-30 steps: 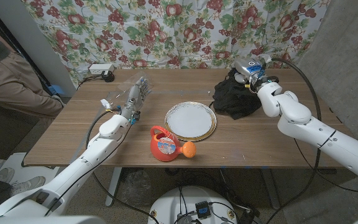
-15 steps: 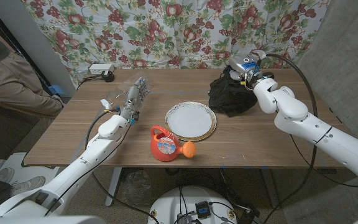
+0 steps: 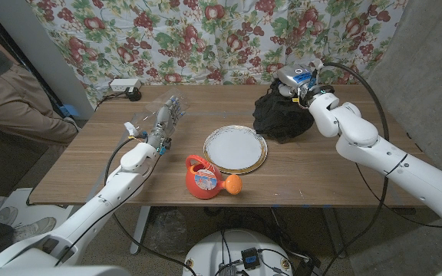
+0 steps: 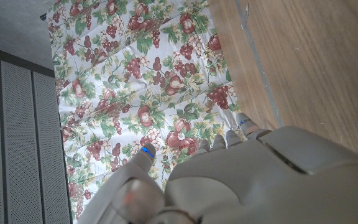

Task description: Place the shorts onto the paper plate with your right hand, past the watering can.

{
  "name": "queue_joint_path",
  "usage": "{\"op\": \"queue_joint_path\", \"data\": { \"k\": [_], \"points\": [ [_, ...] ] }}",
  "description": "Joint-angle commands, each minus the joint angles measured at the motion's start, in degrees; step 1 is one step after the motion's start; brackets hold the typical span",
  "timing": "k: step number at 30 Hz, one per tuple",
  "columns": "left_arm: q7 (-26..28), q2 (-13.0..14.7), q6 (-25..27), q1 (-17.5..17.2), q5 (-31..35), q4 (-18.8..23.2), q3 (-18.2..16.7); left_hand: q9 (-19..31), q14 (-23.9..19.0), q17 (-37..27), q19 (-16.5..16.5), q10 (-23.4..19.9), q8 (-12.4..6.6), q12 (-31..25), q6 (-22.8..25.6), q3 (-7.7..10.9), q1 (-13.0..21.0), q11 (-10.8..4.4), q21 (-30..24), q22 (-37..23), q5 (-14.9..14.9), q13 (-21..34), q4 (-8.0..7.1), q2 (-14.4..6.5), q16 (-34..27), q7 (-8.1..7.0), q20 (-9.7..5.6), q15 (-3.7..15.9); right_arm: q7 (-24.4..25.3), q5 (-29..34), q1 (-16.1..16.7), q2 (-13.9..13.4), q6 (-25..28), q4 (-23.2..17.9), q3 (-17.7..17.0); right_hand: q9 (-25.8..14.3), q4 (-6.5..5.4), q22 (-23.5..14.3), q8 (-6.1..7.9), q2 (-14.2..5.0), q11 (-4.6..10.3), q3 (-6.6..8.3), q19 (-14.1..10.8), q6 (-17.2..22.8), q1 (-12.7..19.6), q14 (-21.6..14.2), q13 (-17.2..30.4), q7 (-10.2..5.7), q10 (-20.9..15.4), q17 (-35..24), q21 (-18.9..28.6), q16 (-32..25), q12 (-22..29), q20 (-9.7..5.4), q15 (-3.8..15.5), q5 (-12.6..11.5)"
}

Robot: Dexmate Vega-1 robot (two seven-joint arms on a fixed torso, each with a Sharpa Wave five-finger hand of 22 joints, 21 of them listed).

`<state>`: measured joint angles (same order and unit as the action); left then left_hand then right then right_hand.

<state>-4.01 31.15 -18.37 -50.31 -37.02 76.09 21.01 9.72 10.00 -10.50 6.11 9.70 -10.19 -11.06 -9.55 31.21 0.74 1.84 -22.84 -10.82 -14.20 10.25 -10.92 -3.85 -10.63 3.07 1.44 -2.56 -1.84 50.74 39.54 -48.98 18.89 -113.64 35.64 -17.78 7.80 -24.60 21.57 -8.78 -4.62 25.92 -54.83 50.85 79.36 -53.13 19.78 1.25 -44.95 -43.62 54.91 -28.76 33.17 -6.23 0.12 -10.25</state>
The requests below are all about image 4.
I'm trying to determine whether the floral fruit print backdrop cloth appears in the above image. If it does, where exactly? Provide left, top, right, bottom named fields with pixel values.
left=47, top=0, right=245, bottom=224

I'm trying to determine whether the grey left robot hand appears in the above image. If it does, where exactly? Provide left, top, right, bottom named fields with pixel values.
left=76, top=112, right=358, bottom=224

